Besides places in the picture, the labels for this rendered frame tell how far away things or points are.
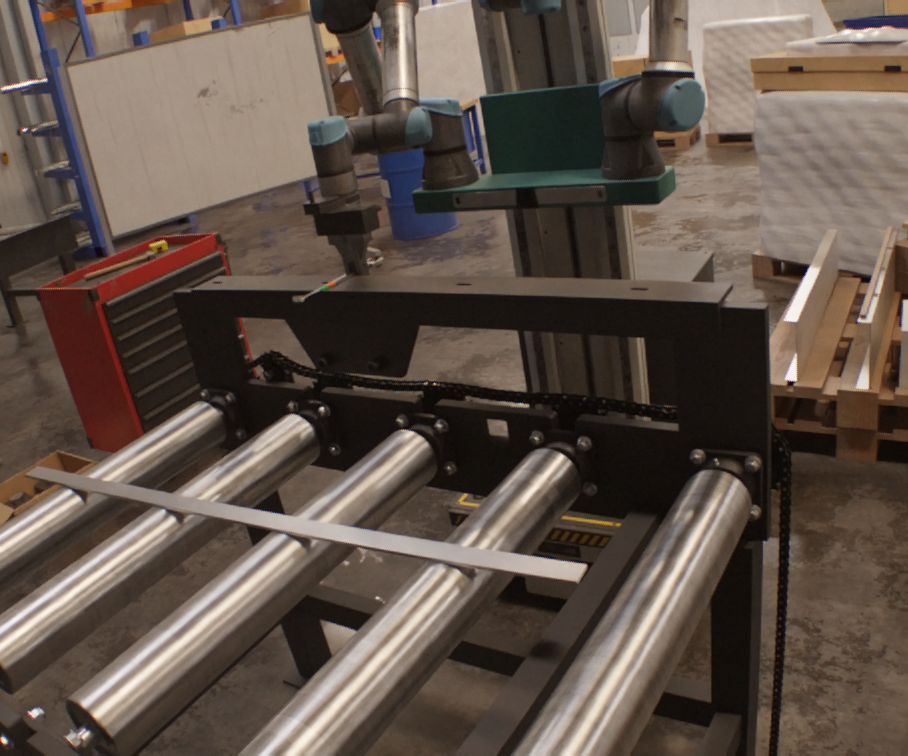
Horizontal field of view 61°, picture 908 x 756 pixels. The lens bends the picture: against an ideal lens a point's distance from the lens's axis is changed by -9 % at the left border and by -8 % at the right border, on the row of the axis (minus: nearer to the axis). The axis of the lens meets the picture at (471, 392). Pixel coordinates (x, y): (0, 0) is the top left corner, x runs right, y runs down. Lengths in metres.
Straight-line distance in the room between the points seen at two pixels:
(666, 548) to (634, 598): 0.11
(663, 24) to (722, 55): 7.64
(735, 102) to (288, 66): 5.08
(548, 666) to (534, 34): 1.59
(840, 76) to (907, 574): 2.72
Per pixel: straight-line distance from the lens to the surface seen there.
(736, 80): 9.50
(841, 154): 4.55
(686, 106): 1.85
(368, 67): 2.07
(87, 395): 3.88
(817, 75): 4.63
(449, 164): 2.17
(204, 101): 6.14
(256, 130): 6.25
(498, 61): 2.25
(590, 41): 2.14
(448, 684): 2.35
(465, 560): 1.18
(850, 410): 3.05
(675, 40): 1.87
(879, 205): 4.52
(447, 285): 1.52
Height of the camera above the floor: 1.60
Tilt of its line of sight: 24 degrees down
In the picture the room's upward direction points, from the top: 10 degrees counter-clockwise
